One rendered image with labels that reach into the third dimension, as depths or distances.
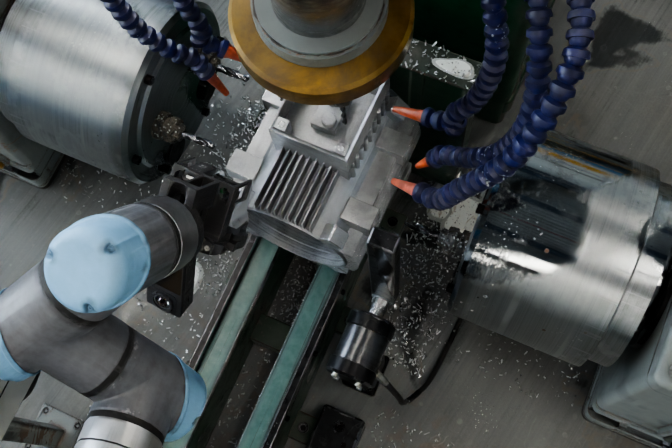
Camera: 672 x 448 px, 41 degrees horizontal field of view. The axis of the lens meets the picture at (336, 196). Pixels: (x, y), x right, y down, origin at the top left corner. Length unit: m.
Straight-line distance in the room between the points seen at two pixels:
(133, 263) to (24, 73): 0.45
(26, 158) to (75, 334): 0.60
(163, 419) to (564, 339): 0.44
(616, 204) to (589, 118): 0.45
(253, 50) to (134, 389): 0.33
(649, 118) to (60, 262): 0.97
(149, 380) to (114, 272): 0.16
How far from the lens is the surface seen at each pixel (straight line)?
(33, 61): 1.13
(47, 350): 0.82
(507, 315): 1.02
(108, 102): 1.09
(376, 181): 1.08
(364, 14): 0.84
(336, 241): 1.04
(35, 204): 1.46
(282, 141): 1.04
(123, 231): 0.75
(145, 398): 0.85
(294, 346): 1.19
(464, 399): 1.29
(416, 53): 1.06
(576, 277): 0.98
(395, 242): 0.86
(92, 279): 0.74
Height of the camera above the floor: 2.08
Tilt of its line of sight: 71 degrees down
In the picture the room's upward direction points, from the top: 11 degrees counter-clockwise
